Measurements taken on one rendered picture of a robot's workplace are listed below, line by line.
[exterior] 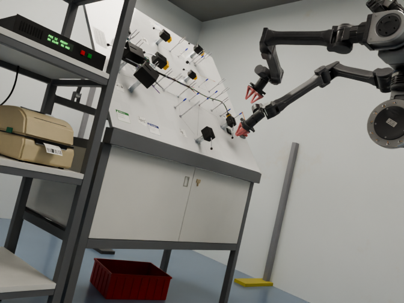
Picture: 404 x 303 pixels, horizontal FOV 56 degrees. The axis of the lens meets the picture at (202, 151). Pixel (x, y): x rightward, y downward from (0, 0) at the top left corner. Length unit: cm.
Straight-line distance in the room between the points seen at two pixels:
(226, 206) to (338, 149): 132
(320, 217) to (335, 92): 106
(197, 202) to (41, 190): 78
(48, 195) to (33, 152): 48
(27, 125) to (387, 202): 245
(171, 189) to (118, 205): 31
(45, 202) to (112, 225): 36
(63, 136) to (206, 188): 89
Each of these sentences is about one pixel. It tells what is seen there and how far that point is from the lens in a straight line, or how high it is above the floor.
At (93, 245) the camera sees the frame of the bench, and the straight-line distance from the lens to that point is 171.
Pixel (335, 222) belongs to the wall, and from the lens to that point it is 323.
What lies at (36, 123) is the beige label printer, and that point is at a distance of 150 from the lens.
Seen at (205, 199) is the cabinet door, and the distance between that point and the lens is 213.
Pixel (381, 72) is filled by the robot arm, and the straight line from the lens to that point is 213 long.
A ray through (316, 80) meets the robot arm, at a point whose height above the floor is 144.
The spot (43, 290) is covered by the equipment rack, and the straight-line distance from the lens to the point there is 160.
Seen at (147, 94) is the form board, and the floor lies 109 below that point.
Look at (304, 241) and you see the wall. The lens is 335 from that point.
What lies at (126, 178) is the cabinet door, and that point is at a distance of 172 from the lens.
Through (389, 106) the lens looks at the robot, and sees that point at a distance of 173.
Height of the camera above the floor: 74
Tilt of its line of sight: 4 degrees up
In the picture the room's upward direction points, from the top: 13 degrees clockwise
